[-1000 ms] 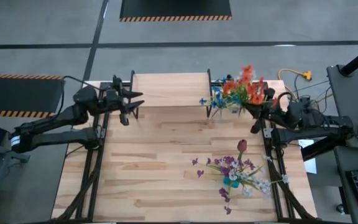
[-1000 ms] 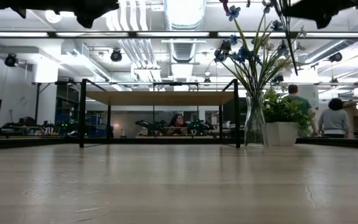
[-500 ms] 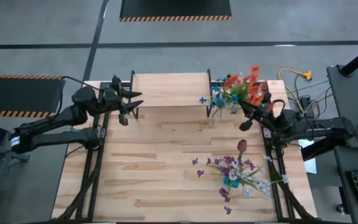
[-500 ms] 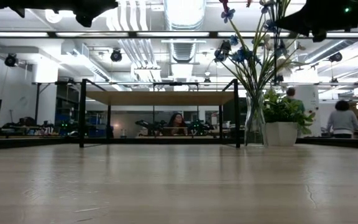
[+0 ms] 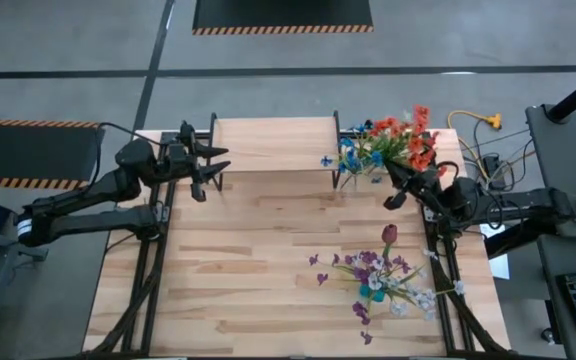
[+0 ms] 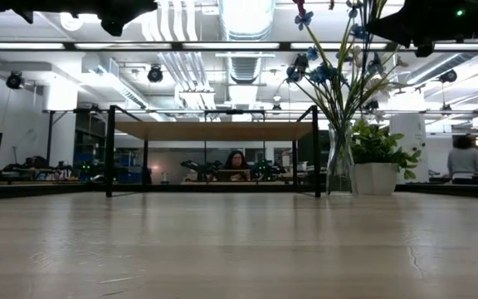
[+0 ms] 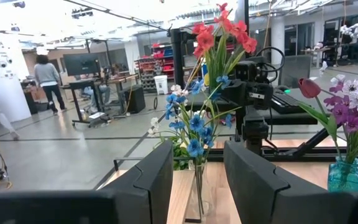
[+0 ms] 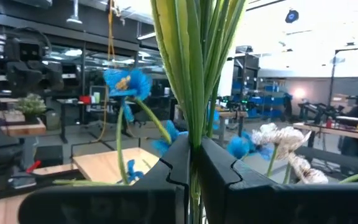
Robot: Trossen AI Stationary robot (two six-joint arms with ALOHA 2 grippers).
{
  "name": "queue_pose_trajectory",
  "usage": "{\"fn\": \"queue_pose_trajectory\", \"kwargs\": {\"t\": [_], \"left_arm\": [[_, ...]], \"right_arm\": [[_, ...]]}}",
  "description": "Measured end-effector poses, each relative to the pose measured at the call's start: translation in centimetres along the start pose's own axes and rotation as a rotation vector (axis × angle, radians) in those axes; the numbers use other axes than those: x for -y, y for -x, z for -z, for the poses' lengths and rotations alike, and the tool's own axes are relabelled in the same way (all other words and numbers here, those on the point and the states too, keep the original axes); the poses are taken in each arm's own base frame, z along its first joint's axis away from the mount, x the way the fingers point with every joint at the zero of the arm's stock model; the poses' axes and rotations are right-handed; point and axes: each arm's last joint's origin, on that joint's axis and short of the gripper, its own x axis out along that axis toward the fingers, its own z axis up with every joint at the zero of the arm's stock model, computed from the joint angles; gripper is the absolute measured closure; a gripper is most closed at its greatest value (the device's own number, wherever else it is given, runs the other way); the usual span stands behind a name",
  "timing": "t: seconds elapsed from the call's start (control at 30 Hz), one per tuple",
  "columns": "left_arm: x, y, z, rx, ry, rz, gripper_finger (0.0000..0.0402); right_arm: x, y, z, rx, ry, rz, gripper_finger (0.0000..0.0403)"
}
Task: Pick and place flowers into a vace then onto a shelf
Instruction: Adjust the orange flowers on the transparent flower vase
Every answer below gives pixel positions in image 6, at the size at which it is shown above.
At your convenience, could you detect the green plant in white pot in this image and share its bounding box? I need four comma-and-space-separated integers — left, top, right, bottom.
349, 119, 422, 196

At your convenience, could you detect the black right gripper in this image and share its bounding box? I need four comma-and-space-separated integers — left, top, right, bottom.
367, 0, 456, 58

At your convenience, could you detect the black ceiling spotlight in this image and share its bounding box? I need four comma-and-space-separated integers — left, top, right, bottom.
5, 71, 23, 91
438, 68, 459, 84
146, 64, 164, 84

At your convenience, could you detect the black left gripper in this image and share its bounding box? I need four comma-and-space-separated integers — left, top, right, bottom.
35, 0, 159, 37

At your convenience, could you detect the wooden shelf with black legs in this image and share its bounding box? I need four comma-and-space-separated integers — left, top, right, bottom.
106, 105, 322, 199

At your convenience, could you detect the person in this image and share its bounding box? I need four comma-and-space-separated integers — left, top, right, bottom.
222, 149, 251, 182
446, 135, 478, 185

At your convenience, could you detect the clear glass vase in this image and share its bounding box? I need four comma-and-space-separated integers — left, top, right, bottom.
325, 122, 355, 196

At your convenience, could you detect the blue artificial flower bunch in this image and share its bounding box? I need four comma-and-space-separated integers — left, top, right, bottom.
284, 0, 389, 130

